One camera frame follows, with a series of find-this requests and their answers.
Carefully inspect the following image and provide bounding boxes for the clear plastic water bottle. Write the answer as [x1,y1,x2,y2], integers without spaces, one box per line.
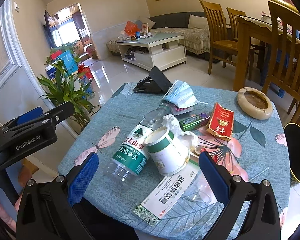
[104,101,171,190]

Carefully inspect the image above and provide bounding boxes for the small tape roll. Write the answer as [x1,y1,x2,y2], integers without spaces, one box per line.
[194,145,205,155]

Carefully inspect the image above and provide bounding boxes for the white medicine box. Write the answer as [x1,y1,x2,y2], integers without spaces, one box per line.
[133,161,199,226]

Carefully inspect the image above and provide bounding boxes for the red cigarette pack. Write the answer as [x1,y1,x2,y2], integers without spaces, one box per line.
[207,102,234,141]

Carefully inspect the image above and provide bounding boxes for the white tissue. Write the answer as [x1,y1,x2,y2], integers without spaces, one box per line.
[162,114,199,151]

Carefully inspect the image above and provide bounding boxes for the white green paper cup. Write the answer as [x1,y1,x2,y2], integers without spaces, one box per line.
[143,126,190,176]

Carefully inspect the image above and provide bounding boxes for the green chewing gum box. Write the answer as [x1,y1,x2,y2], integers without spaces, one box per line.
[179,113,210,132]

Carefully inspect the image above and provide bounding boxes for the blue face mask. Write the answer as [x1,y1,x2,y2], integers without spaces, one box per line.
[162,80,207,108]

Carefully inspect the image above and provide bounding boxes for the pink patterned small box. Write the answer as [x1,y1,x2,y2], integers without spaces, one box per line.
[168,102,193,116]

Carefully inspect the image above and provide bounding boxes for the black gold trash bin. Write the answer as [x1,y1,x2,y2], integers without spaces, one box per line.
[283,123,300,183]

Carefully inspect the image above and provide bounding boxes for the person left hand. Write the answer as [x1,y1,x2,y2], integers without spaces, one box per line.
[0,189,22,232]

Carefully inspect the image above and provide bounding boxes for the green potted plant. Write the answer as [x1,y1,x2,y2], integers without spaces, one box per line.
[37,60,95,129]

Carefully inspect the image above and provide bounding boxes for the blue cardboard box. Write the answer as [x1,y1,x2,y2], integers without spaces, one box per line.
[57,50,78,74]

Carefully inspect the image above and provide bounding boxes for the red gift boxes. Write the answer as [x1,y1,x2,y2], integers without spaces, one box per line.
[78,63,93,82]

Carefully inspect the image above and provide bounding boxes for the teal floral tablecloth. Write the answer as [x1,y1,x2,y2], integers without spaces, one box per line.
[58,83,290,239]

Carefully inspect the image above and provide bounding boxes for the beige stone ashtray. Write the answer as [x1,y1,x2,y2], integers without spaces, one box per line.
[237,87,273,120]

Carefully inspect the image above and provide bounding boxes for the black tablet stand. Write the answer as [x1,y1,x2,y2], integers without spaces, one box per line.
[133,67,172,94]

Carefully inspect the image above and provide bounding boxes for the orange plastic bag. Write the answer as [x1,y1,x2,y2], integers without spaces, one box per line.
[124,21,141,36]

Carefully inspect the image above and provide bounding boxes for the white coffee table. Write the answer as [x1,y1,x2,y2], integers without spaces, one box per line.
[117,33,187,71]

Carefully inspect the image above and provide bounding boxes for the near wooden dining chair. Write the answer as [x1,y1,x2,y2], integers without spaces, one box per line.
[262,2,300,125]

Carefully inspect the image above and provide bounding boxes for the wooden dining chair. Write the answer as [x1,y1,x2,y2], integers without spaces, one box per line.
[199,0,238,74]
[262,2,300,125]
[226,7,246,41]

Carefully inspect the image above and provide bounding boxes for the dark sofa with cover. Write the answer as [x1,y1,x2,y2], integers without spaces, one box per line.
[107,11,216,55]

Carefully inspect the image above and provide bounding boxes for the white sofa cushion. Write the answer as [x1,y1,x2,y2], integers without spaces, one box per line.
[188,15,209,29]

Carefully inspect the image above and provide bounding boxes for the wooden dining table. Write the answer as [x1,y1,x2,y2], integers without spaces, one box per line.
[232,15,300,92]

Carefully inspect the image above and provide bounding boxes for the wall mounted television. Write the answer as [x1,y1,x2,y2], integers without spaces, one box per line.
[44,11,56,48]

